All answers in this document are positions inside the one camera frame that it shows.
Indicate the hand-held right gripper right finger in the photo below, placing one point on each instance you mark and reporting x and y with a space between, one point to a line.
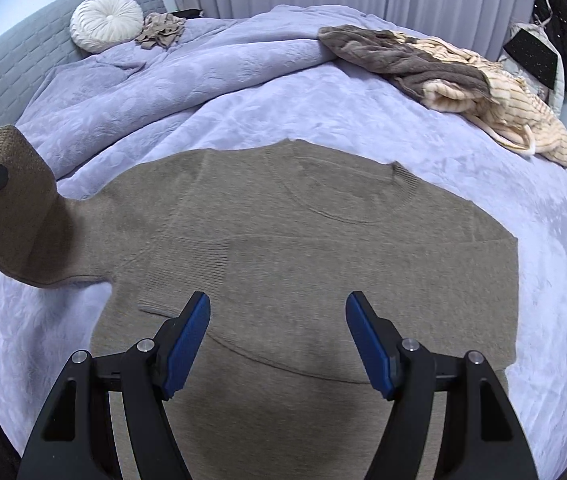
371 345

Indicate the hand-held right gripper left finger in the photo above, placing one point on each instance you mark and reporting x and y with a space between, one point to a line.
188 345

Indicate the olive brown knit sweater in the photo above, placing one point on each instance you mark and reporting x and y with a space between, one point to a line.
288 240

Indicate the grey quilted headboard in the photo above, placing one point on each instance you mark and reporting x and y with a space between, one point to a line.
18 60

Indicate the purple plush bed sheet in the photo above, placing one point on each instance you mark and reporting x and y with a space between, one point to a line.
463 170

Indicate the purple quilted comforter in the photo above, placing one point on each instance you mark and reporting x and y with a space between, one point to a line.
163 90

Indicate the round white pleated pillow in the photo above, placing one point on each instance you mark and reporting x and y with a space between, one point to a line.
105 22

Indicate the crumpled beige cloth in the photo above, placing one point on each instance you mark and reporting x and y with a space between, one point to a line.
161 30

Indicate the brown fleece garment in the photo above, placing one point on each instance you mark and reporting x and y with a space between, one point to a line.
403 62

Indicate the cream striped fleece garment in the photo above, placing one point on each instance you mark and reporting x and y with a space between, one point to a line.
523 105

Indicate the white hanging garment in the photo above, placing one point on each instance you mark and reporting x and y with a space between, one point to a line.
557 95

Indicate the black sparkly bag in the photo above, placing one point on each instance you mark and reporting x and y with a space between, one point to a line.
533 55

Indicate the black hanging garment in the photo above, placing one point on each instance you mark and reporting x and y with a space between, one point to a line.
566 35

